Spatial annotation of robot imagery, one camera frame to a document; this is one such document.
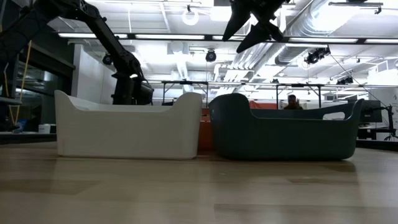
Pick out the long ceiling light bar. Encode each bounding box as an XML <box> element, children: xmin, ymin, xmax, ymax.
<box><xmin>57</xmin><ymin>32</ymin><xmax>398</xmax><ymax>44</ymax></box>

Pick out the silver ventilation duct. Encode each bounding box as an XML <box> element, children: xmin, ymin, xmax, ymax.
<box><xmin>275</xmin><ymin>0</ymin><xmax>352</xmax><ymax>66</ymax></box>

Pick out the white plastic basket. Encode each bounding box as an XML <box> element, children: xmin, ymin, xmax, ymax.
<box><xmin>54</xmin><ymin>90</ymin><xmax>203</xmax><ymax>161</ymax></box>

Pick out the black monitor stand pole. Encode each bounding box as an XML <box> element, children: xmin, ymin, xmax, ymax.
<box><xmin>374</xmin><ymin>105</ymin><xmax>397</xmax><ymax>141</ymax></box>

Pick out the black background monitor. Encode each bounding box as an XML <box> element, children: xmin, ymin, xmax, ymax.
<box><xmin>360</xmin><ymin>99</ymin><xmax>383</xmax><ymax>124</ymax></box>

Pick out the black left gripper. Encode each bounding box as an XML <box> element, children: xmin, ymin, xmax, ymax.
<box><xmin>111</xmin><ymin>73</ymin><xmax>155</xmax><ymax>106</ymax></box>

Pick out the orange plastic basket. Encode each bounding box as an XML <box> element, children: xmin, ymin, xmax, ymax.
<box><xmin>198</xmin><ymin>108</ymin><xmax>215</xmax><ymax>153</ymax></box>

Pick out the red background cloth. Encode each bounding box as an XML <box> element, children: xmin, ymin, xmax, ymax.
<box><xmin>248</xmin><ymin>100</ymin><xmax>278</xmax><ymax>110</ymax></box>

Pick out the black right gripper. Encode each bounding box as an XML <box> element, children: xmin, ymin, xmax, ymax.
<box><xmin>222</xmin><ymin>0</ymin><xmax>292</xmax><ymax>54</ymax></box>

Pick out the black ceiling track fixture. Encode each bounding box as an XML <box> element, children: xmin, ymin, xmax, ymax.
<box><xmin>328</xmin><ymin>1</ymin><xmax>384</xmax><ymax>15</ymax></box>

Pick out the person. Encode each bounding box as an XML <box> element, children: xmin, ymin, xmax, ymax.
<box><xmin>283</xmin><ymin>94</ymin><xmax>303</xmax><ymax>110</ymax></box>

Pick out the round ceiling light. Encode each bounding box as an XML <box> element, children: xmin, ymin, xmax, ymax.
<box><xmin>182</xmin><ymin>4</ymin><xmax>200</xmax><ymax>26</ymax></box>

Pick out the yellow cable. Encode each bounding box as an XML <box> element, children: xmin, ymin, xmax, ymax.
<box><xmin>2</xmin><ymin>40</ymin><xmax>32</xmax><ymax>125</ymax></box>

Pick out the black workbench frame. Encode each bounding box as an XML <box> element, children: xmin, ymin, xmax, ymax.
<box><xmin>161</xmin><ymin>80</ymin><xmax>210</xmax><ymax>108</ymax></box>
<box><xmin>275</xmin><ymin>82</ymin><xmax>323</xmax><ymax>108</ymax></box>

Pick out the black ceiling lamp cluster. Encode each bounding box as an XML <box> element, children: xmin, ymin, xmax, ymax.
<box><xmin>304</xmin><ymin>45</ymin><xmax>331</xmax><ymax>65</ymax></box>

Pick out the teal plastic basket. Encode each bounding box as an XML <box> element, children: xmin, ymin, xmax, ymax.
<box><xmin>208</xmin><ymin>93</ymin><xmax>364</xmax><ymax>161</ymax></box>

